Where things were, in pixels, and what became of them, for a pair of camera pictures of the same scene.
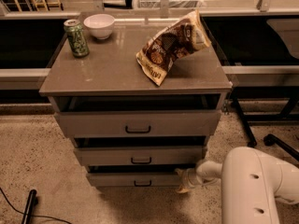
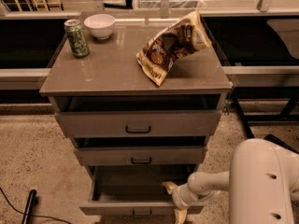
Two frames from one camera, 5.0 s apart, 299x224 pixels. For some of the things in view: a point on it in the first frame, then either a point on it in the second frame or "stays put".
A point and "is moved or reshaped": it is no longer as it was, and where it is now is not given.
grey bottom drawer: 144,175 is moved or reshaped
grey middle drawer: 140,150 stays put
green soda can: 77,37 stays put
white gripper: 197,175 → 178,197
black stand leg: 26,218 stays put
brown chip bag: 177,38 stays put
